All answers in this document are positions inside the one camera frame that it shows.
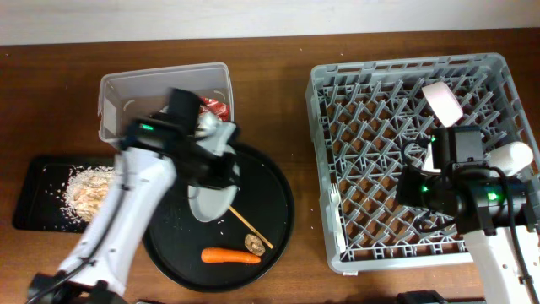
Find grey bowl with food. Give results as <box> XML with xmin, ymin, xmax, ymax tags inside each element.
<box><xmin>187</xmin><ymin>161</ymin><xmax>240</xmax><ymax>223</ymax></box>

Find red snack wrapper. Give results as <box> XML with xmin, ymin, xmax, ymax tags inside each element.
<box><xmin>199</xmin><ymin>97</ymin><xmax>230</xmax><ymax>121</ymax></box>

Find wooden chopstick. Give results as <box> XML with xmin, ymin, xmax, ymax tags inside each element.
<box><xmin>229</xmin><ymin>206</ymin><xmax>274</xmax><ymax>249</ymax></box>

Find orange carrot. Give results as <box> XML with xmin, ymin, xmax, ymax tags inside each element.
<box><xmin>201</xmin><ymin>247</ymin><xmax>261</xmax><ymax>264</ymax></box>

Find white plastic fork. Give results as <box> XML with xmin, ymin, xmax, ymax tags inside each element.
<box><xmin>330</xmin><ymin>183</ymin><xmax>347</xmax><ymax>253</ymax></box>

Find brown shiitake mushroom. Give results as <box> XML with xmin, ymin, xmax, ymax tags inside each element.
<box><xmin>244</xmin><ymin>234</ymin><xmax>266</xmax><ymax>257</ymax></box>

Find pink small bowl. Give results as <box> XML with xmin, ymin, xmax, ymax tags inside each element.
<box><xmin>422</xmin><ymin>82</ymin><xmax>463</xmax><ymax>128</ymax></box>

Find white cup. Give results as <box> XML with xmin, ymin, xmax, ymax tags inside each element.
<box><xmin>488</xmin><ymin>141</ymin><xmax>533</xmax><ymax>176</ymax></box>

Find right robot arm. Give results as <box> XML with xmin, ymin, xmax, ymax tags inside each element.
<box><xmin>396</xmin><ymin>126</ymin><xmax>539</xmax><ymax>303</ymax></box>

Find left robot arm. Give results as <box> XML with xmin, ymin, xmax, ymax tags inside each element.
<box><xmin>28</xmin><ymin>89</ymin><xmax>240</xmax><ymax>303</ymax></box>

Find grey dishwasher rack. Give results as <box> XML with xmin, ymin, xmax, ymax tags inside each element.
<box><xmin>305</xmin><ymin>53</ymin><xmax>536</xmax><ymax>275</ymax></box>

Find round black tray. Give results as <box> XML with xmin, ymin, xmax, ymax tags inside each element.
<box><xmin>143</xmin><ymin>144</ymin><xmax>294</xmax><ymax>292</ymax></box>

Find clear plastic bin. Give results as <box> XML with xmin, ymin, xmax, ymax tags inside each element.
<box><xmin>98</xmin><ymin>62</ymin><xmax>235</xmax><ymax>147</ymax></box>

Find rice and peanut shells pile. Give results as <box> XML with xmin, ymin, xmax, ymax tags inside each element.
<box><xmin>61</xmin><ymin>166</ymin><xmax>115</xmax><ymax>224</ymax></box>

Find black rectangular tray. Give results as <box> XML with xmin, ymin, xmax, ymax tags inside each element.
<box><xmin>13</xmin><ymin>155</ymin><xmax>113</xmax><ymax>233</ymax></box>

